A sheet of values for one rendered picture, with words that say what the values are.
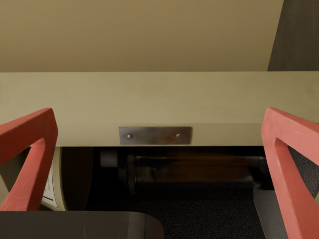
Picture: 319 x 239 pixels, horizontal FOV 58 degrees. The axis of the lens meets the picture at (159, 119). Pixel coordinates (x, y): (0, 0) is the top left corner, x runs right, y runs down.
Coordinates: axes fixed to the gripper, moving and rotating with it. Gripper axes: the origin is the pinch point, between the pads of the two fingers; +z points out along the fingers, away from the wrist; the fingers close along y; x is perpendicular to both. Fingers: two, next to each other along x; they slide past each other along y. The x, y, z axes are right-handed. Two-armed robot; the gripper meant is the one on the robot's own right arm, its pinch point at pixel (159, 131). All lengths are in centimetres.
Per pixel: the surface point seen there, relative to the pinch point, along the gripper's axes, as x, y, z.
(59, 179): 18.8, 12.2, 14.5
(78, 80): 8.8, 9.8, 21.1
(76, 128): 9.4, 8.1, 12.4
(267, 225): 34.6, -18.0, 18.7
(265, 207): 33.2, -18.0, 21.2
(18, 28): 14, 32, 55
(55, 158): 16.9, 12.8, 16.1
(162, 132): 9.7, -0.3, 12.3
